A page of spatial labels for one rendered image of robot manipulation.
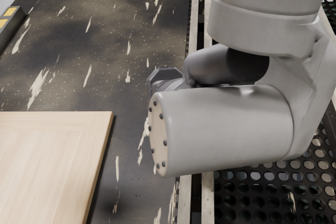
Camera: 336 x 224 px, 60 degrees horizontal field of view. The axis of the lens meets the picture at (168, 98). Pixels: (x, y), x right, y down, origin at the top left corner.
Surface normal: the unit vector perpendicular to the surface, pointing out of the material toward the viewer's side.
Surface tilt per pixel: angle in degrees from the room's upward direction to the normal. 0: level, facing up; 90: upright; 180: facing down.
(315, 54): 126
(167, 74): 95
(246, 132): 95
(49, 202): 53
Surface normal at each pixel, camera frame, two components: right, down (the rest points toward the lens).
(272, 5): -0.15, 0.52
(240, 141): 0.28, 0.18
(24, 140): -0.12, -0.65
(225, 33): -0.76, 0.29
